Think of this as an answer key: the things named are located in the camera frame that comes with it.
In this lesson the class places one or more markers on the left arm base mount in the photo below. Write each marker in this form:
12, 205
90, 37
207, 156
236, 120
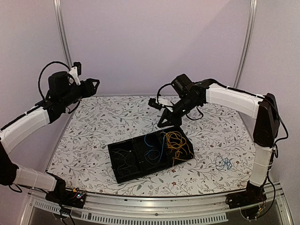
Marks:
73, 198

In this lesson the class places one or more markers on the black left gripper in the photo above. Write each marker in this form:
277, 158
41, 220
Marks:
89, 90

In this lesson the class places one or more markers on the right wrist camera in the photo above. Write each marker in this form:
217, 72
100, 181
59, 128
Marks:
159, 103

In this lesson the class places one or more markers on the right aluminium frame post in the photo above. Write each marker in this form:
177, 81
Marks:
247, 41

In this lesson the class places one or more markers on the aluminium front rail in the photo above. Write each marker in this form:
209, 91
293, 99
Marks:
100, 209

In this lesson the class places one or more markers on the floral table mat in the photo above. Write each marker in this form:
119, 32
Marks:
224, 152

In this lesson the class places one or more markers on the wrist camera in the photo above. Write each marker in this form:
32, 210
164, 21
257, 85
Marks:
74, 72
159, 103

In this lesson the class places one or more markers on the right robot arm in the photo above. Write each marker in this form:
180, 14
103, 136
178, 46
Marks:
262, 108

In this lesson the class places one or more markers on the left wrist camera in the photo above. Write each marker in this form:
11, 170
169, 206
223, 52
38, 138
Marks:
74, 72

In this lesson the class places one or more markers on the black three-compartment tray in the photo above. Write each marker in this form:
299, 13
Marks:
150, 153

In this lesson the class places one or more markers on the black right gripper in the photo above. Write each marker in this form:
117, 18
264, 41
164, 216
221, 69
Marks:
175, 121

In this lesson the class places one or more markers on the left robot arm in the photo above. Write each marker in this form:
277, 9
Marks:
65, 89

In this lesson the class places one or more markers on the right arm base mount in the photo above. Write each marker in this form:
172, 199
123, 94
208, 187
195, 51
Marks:
250, 203

